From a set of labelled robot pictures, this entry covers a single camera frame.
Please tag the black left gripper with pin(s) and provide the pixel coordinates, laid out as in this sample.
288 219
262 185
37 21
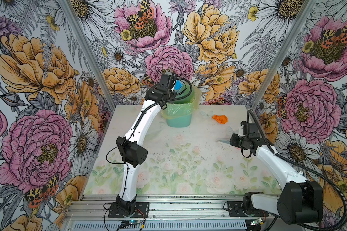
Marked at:
172 95

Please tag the aluminium corner post left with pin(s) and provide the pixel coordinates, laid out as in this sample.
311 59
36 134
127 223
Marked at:
81 38

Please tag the large orange paper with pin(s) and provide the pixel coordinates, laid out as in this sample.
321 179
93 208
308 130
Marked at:
222 119

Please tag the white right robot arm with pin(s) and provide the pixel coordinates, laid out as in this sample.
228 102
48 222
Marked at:
300 201

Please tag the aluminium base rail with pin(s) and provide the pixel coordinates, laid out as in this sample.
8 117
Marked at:
169 213

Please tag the grey-green plastic dustpan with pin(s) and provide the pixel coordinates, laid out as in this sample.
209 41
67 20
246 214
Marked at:
187 86

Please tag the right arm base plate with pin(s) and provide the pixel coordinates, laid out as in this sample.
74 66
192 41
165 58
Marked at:
238 209

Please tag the aluminium corner post right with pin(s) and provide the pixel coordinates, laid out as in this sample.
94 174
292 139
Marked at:
300 21

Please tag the aluminium corner post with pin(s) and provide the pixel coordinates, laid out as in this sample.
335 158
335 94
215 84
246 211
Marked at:
300 21
81 38

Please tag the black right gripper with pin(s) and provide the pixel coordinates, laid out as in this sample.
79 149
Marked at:
233 141

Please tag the blue paper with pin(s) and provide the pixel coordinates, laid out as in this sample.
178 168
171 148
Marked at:
178 86

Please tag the green plastic trash bin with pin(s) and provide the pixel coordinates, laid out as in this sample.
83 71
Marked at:
181 122

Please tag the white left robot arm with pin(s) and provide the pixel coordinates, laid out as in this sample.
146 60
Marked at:
131 145

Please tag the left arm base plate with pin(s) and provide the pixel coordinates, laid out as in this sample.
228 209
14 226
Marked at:
134 210

